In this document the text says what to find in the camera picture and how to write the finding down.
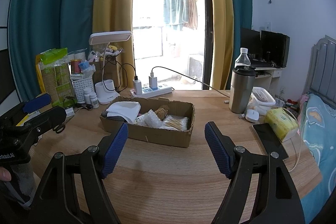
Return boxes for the white foam sheet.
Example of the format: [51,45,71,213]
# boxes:
[107,101,141,124]

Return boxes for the clear bubble wrap piece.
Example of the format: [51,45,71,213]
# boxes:
[134,110,162,128]

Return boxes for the grey dotted sock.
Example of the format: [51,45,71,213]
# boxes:
[101,111,126,122]

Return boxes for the left hand grey glove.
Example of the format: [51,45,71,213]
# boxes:
[1,163,37,207]

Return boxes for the brown cardboard box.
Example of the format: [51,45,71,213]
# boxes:
[100,97,195,148]

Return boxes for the white computer mouse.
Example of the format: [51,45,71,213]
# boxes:
[245,109,259,123]

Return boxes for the black scissors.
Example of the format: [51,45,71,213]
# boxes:
[52,116,74,134]

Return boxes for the black smartphone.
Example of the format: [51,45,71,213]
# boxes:
[252,123,289,160]

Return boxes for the white pill bottle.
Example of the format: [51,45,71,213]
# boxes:
[83,87,92,105]
[89,92,99,109]

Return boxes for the black usb device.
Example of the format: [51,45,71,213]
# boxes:
[73,103,93,110]

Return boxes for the white desk lamp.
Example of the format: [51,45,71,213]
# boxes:
[89,31,131,105]

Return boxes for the clear plastic bag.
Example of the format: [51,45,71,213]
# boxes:
[161,115,189,131]

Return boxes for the brown woven item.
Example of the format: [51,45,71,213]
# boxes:
[154,105,170,121]

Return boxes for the yellow tissue pack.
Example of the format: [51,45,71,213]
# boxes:
[264,107,299,142]

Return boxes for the white power strip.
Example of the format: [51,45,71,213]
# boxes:
[130,86,173,98]

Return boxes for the white lattice basket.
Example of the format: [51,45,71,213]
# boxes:
[72,77,95,103]

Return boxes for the steel travel tumbler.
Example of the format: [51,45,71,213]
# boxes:
[229,66,256,114]

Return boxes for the brown paper bag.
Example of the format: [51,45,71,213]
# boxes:
[90,56,122,92]

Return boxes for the green snack bag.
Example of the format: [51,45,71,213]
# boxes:
[35,48,75,107]

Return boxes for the white side desk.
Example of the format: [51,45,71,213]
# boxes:
[254,67,284,97]

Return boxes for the red tin can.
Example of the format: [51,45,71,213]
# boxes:
[70,59,82,75]

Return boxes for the clear water bottle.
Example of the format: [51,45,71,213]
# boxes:
[234,48,251,69]

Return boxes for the plush toy bundle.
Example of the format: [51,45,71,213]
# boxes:
[87,44,123,62]

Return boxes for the black monitor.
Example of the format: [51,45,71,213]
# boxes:
[240,28,290,68]

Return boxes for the grey padded headboard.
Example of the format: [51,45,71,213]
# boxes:
[303,35,336,109]

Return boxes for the yellow curtain left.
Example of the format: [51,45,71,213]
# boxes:
[92,0,137,89]

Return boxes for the yellow curtain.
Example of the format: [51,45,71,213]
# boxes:
[212,0,234,90]
[92,0,137,89]

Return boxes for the yellow curtain right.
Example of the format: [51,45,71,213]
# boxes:
[212,0,234,90]

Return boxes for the teal curtain left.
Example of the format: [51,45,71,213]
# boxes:
[7,0,93,101]

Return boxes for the white charger black cable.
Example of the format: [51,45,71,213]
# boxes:
[101,56,143,96]

